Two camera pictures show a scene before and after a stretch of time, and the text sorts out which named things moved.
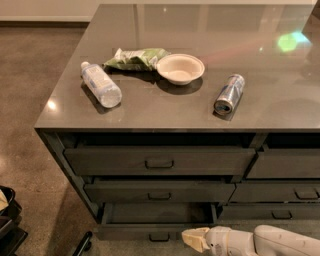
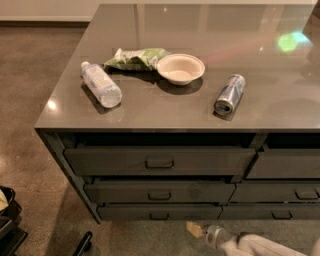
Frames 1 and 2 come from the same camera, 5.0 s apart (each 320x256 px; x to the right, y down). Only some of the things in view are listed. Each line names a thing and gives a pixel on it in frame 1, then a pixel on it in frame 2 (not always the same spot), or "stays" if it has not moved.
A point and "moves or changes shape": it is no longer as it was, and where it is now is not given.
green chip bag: (135, 60) stays
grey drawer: (270, 191) stays
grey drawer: (270, 211) stays
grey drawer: (153, 221) moves or changes shape
